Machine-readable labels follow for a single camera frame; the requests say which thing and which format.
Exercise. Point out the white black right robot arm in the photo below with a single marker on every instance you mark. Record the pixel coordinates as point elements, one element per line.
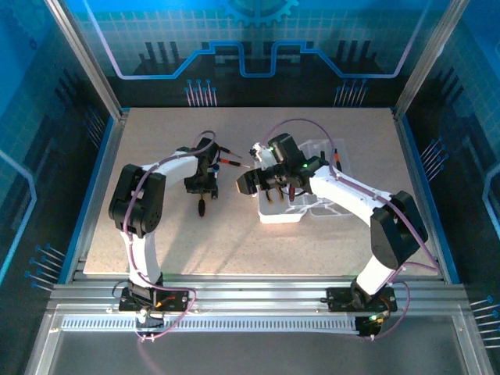
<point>343,191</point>

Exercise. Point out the clear plastic tool box lid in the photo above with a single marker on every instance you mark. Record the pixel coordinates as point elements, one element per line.
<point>332,144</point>

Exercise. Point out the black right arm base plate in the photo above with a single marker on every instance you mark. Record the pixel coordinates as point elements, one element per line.
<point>338,298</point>

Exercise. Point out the aluminium front rail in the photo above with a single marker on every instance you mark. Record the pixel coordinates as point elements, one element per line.
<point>254,293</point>

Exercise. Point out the aluminium frame post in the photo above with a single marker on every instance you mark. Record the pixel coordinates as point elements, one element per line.
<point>86,58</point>
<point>429,58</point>

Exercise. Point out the grey front panel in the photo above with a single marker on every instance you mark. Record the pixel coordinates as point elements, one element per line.
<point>254,355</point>

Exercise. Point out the blue table edge trim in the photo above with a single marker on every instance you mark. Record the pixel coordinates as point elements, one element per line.
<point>90,195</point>
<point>428,195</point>

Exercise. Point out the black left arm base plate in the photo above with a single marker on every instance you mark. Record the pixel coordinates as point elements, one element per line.
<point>176,301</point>

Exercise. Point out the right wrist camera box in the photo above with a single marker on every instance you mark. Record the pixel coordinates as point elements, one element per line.
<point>261,154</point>

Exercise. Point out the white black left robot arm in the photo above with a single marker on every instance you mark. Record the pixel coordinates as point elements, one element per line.
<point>144,258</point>

